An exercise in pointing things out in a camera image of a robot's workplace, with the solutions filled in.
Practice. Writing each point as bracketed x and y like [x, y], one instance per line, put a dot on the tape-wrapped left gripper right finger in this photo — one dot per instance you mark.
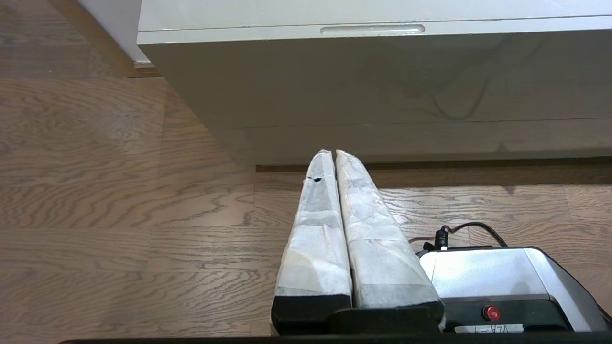
[382, 263]

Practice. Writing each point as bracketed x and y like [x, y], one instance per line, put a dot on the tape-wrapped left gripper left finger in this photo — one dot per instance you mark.
[313, 248]

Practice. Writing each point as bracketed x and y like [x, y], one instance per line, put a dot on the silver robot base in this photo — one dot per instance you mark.
[483, 274]

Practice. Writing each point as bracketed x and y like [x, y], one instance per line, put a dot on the glossy white low cabinet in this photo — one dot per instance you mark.
[334, 9]

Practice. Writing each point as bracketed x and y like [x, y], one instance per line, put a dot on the white door frame strip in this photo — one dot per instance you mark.
[119, 24]

